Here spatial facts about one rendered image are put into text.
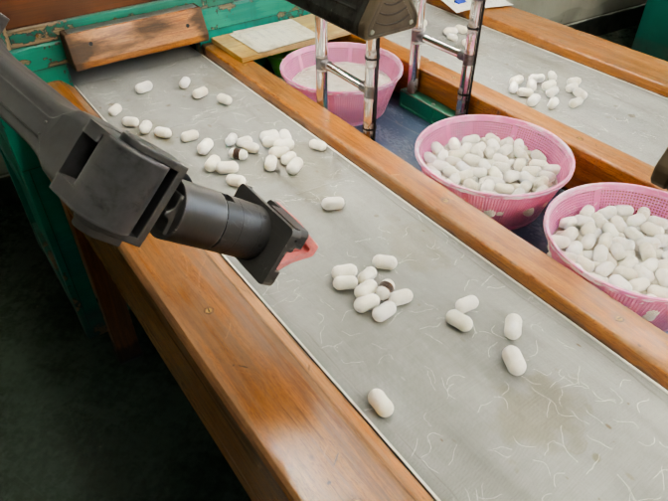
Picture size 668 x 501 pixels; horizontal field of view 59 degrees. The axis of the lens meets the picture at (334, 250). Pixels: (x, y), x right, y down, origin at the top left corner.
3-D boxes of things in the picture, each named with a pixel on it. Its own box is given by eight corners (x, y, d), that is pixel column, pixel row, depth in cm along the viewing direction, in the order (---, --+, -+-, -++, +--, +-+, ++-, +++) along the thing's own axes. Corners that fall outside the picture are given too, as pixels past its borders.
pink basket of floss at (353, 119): (391, 140, 123) (394, 97, 117) (267, 127, 127) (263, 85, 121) (407, 85, 143) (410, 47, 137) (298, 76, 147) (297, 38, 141)
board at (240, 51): (242, 64, 131) (242, 58, 130) (211, 42, 140) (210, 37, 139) (361, 31, 145) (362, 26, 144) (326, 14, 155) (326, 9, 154)
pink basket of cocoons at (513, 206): (531, 264, 93) (545, 216, 87) (384, 209, 105) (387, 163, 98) (580, 185, 110) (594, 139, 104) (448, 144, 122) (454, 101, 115)
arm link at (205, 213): (156, 248, 51) (185, 188, 50) (123, 213, 55) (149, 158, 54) (219, 261, 56) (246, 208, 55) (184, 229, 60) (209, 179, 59)
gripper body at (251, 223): (253, 186, 64) (200, 166, 59) (307, 235, 58) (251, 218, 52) (225, 236, 66) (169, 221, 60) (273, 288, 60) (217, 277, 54)
